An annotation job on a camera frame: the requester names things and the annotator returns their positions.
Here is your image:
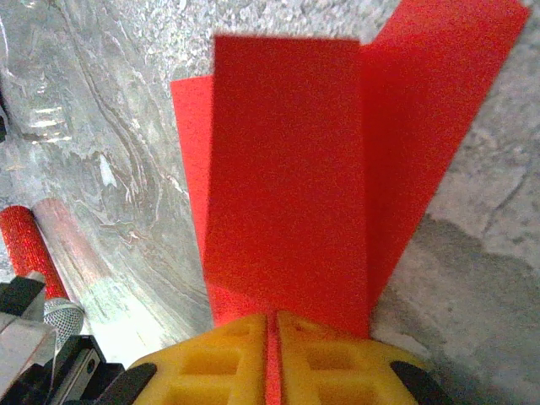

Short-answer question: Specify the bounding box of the red glitter microphone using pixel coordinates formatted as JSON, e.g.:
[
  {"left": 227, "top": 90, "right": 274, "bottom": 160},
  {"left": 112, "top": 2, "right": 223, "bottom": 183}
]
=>
[{"left": 0, "top": 205, "right": 84, "bottom": 349}]

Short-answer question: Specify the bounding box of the red square paper sheet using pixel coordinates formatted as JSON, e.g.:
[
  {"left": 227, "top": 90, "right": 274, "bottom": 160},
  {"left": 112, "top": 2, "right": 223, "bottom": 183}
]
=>
[{"left": 170, "top": 0, "right": 532, "bottom": 405}]

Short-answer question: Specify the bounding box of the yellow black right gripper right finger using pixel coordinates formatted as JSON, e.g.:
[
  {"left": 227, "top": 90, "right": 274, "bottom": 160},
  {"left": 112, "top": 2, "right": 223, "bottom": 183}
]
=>
[{"left": 276, "top": 311, "right": 455, "bottom": 405}]

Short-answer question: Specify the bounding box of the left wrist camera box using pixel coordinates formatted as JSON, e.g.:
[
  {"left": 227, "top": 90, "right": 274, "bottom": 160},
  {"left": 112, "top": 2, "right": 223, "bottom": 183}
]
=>
[{"left": 0, "top": 272, "right": 58, "bottom": 381}]

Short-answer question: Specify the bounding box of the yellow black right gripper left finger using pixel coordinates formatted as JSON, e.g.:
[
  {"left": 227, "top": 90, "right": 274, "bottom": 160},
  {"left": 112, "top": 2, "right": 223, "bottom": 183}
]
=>
[{"left": 107, "top": 314, "right": 271, "bottom": 405}]

